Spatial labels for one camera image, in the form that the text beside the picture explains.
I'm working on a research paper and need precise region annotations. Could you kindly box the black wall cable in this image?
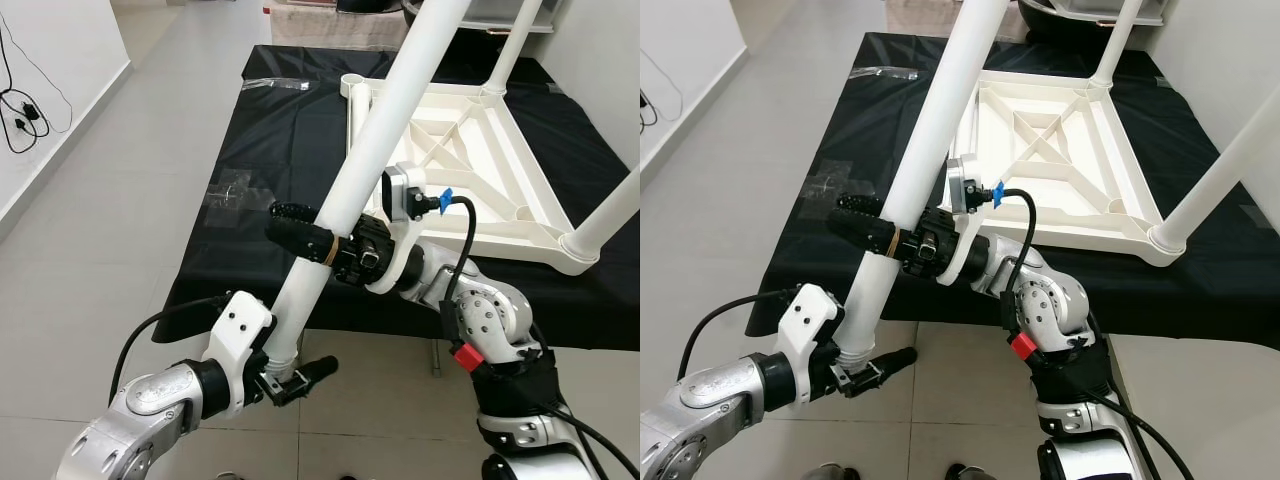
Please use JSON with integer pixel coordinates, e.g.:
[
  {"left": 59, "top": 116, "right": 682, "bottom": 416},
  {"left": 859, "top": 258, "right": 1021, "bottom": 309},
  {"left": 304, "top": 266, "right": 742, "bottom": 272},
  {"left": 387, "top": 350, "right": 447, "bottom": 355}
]
[
  {"left": 0, "top": 10, "right": 73, "bottom": 156},
  {"left": 640, "top": 45, "right": 686, "bottom": 129}
]

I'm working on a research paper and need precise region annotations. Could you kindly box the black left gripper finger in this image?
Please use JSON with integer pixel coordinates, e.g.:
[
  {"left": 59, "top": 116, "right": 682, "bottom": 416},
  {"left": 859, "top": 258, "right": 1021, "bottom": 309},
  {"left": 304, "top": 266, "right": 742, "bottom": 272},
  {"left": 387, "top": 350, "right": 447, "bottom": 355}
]
[
  {"left": 290, "top": 355, "right": 339, "bottom": 401},
  {"left": 860, "top": 345, "right": 919, "bottom": 393}
]

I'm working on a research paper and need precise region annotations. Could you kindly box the white plastic table top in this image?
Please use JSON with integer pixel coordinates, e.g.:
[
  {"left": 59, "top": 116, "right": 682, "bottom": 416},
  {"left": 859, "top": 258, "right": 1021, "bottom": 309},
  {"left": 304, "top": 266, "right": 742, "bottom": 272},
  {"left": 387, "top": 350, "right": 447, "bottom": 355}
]
[
  {"left": 950, "top": 68, "right": 1191, "bottom": 269},
  {"left": 340, "top": 72, "right": 601, "bottom": 276}
]

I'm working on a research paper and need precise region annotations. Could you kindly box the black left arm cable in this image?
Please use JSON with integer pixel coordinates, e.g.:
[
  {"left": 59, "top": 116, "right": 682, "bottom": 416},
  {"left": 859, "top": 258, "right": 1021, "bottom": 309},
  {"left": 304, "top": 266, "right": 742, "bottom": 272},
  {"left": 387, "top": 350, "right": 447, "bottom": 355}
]
[
  {"left": 678, "top": 290, "right": 801, "bottom": 381},
  {"left": 110, "top": 295, "right": 231, "bottom": 401}
]

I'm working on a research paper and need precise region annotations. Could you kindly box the beige cloth covered bench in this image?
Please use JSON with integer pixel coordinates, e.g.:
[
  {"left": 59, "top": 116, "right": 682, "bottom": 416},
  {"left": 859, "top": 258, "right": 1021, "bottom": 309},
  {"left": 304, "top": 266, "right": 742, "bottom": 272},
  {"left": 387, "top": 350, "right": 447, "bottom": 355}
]
[
  {"left": 885, "top": 0, "right": 1021, "bottom": 36},
  {"left": 265, "top": 0, "right": 411, "bottom": 49}
]

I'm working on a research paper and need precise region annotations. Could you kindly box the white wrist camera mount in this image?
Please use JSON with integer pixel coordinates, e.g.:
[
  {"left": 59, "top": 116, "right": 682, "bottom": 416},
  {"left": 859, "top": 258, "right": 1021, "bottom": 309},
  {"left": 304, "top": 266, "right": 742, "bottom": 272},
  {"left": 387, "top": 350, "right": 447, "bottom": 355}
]
[
  {"left": 365, "top": 162, "right": 446, "bottom": 296},
  {"left": 940, "top": 155, "right": 1006, "bottom": 286},
  {"left": 205, "top": 292, "right": 276, "bottom": 416},
  {"left": 775, "top": 283, "right": 846, "bottom": 406}
]

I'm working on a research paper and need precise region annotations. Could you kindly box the clear plastic bag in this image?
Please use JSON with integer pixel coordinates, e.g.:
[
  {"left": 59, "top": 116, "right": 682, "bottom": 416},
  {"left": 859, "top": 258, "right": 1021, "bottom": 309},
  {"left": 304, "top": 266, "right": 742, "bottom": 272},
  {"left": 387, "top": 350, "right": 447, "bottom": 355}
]
[
  {"left": 205, "top": 170, "right": 266, "bottom": 216},
  {"left": 805, "top": 160, "right": 856, "bottom": 206}
]

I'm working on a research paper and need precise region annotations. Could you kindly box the black wok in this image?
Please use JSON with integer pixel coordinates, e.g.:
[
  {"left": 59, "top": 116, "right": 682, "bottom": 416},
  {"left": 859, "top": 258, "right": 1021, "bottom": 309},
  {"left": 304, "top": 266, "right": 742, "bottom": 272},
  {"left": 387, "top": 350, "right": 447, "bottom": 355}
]
[
  {"left": 400, "top": 0, "right": 521, "bottom": 49},
  {"left": 1015, "top": 0, "right": 1116, "bottom": 43}
]

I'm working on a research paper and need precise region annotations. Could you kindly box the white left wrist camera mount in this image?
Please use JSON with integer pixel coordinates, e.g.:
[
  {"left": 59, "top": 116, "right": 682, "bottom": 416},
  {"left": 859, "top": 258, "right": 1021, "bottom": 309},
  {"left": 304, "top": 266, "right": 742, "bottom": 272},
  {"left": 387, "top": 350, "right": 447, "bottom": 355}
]
[
  {"left": 775, "top": 283, "right": 846, "bottom": 406},
  {"left": 205, "top": 292, "right": 276, "bottom": 416}
]

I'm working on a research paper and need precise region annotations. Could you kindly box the black table cloth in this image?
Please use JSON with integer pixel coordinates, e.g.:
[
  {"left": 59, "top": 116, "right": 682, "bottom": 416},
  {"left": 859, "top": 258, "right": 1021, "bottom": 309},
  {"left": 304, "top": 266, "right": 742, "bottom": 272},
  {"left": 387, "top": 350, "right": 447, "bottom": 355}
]
[
  {"left": 745, "top": 32, "right": 1280, "bottom": 351},
  {"left": 165, "top": 45, "right": 641, "bottom": 351}
]

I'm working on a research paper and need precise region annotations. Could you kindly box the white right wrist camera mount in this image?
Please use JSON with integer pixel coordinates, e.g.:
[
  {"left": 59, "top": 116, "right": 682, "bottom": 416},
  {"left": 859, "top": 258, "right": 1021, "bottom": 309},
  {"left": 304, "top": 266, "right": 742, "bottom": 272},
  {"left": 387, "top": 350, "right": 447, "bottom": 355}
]
[
  {"left": 940, "top": 155, "right": 1006, "bottom": 286},
  {"left": 365, "top": 162, "right": 446, "bottom": 296}
]

